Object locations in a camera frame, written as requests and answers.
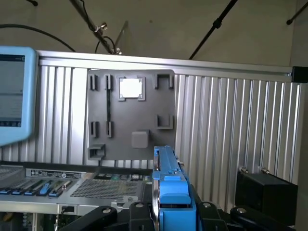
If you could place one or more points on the blue expansion slot latch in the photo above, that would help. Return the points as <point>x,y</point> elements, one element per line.
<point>55,192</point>
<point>29,192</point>
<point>45,189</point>
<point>17,192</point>
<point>4,192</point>

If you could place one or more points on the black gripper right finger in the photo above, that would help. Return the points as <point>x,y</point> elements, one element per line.
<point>208,216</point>

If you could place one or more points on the light blue teach pendant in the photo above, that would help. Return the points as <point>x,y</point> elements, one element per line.
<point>14,96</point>

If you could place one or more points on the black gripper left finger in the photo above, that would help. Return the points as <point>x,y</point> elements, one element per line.
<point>140,216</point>

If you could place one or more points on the silver metal stand pole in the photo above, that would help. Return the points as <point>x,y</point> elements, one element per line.
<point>89,20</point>

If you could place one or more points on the grey plastic parts rack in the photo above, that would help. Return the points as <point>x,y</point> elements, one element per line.
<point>134,115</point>

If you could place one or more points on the black tripod leg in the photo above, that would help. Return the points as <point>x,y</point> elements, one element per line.
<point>211,26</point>
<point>33,3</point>
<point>294,15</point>

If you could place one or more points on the black rail end cap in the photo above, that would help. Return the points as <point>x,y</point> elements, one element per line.
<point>300,74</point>

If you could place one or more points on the open black silver PC case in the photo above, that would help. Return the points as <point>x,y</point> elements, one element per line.
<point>108,190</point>

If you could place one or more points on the black box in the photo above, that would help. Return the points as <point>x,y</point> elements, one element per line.
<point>264,192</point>

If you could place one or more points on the silver CPU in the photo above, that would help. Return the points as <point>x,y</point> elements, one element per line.
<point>130,87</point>

